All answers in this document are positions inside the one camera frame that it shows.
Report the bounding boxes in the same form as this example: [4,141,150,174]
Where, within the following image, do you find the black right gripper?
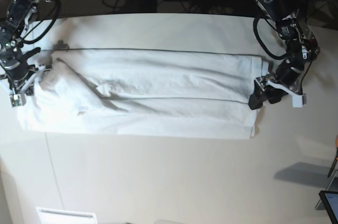
[6,62,36,94]

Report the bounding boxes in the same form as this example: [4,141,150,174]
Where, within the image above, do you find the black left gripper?
[248,77,287,110]

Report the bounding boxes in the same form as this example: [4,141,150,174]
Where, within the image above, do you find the white T-shirt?
[17,49,269,139]

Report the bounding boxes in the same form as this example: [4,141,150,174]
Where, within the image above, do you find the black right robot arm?
[1,0,61,94]

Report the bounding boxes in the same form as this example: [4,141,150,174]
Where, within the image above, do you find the black tablet screen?
[319,191,338,224]

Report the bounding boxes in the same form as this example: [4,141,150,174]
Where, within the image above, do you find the white paper sheet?
[36,207,98,224]

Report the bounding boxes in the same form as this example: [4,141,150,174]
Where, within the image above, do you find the white camera bracket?
[1,65,52,108]
[254,74,307,108]

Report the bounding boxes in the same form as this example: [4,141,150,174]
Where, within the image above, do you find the orange handled screwdriver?
[327,136,338,178]

